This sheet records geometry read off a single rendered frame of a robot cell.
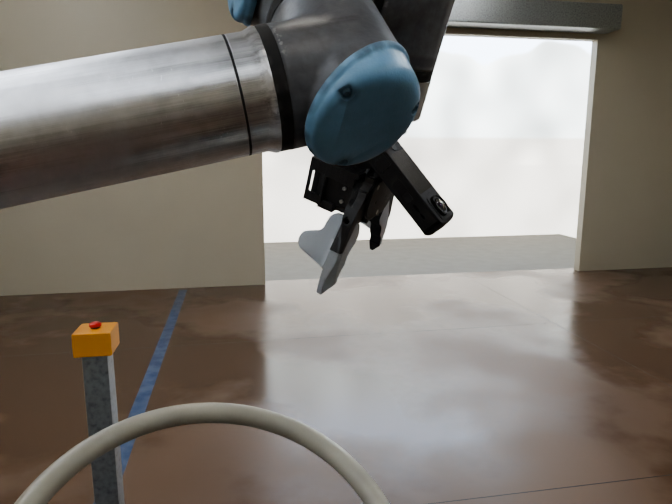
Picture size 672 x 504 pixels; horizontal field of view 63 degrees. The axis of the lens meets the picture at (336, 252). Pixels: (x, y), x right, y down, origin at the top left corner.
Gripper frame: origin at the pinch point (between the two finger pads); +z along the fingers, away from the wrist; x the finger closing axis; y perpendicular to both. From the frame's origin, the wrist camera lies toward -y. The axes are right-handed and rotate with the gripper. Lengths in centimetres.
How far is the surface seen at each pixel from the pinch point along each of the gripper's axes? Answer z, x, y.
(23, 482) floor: 232, -57, 159
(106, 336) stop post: 89, -44, 89
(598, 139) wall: 114, -764, -33
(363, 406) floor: 221, -211, 38
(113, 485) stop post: 140, -34, 74
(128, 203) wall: 280, -378, 418
